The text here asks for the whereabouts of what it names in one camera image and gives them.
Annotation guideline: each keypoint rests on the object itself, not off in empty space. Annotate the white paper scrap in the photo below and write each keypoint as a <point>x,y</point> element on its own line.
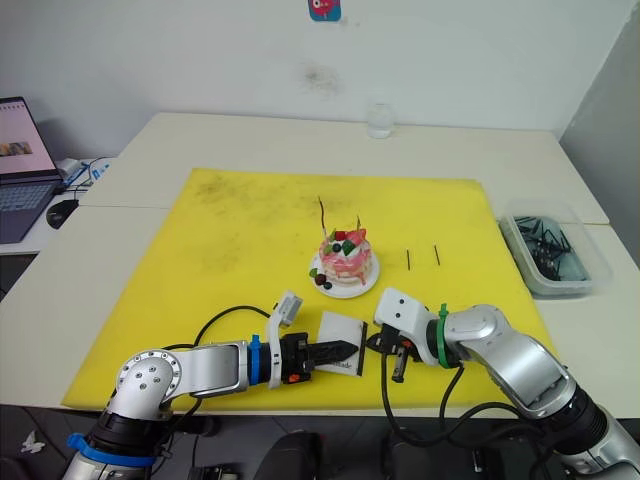
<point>32,443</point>

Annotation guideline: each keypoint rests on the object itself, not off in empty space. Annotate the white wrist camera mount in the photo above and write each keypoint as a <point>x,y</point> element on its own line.
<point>287,307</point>
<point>400,310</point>

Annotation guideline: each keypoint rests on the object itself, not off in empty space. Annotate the clear plastic container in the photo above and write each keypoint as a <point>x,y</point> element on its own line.
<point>597,280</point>

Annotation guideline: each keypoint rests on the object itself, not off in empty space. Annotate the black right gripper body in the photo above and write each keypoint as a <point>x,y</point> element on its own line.
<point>392,340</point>

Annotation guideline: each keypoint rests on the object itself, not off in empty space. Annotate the white round plate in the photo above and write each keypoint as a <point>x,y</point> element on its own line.
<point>350,291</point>

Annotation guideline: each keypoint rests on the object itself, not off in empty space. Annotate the yellow foam mat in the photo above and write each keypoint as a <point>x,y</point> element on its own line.
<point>240,260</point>

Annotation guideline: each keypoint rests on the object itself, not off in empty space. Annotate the black computer mouse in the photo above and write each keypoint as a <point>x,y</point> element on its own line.
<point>61,212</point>

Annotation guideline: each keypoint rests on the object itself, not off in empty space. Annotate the blue left wrist zip tie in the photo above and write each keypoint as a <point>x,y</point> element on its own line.
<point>255,360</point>

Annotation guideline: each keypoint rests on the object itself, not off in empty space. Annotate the open grey laptop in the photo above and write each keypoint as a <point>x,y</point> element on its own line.
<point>22,165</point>

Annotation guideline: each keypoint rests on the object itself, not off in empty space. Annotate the white matchbox with black striker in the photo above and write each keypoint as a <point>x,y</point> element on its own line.
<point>337,327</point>

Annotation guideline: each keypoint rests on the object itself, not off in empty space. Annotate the pink fruit-topped cake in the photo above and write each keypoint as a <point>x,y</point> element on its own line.
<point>347,260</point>

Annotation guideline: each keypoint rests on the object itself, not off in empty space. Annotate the clear glass of water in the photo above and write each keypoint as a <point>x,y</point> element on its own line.
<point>380,122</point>

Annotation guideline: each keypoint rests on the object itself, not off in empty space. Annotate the dark match stick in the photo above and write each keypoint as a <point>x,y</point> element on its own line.
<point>437,255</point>
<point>409,260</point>

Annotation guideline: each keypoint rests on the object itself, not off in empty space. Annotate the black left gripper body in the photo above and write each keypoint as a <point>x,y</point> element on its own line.
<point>295,355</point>

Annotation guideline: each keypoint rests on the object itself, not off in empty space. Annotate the long thin burnt candle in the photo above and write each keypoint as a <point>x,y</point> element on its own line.
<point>323,215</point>

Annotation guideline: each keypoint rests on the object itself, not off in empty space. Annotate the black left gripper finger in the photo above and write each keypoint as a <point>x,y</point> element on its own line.
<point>332,348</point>
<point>325,362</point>

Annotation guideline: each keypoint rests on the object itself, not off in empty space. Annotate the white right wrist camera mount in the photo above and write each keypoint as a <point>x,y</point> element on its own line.
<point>400,310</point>

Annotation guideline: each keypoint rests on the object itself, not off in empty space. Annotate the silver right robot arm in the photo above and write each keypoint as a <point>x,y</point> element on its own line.
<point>525,360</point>

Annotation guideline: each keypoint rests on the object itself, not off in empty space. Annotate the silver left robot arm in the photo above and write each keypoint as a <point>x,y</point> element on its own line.
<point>210,365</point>

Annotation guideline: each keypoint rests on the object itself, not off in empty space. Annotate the green right wrist zip tie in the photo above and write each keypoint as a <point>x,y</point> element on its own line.
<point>440,335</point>

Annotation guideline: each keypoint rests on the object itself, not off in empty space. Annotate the blue and pink wall sticker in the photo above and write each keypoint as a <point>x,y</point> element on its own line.
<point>325,9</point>

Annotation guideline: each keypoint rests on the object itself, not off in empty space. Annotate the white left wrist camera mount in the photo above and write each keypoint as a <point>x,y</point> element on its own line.
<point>287,307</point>

